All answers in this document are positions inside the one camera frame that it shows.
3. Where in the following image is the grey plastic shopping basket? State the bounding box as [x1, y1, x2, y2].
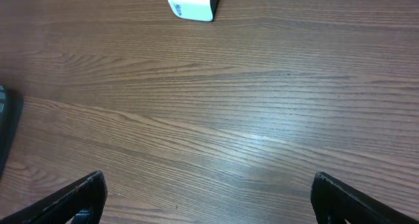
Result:
[0, 85, 24, 176]

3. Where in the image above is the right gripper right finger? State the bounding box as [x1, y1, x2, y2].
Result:
[310, 172, 418, 224]

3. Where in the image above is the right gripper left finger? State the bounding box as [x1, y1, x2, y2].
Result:
[1, 170, 107, 224]

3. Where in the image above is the white barcode scanner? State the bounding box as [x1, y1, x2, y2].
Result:
[168, 0, 219, 22]

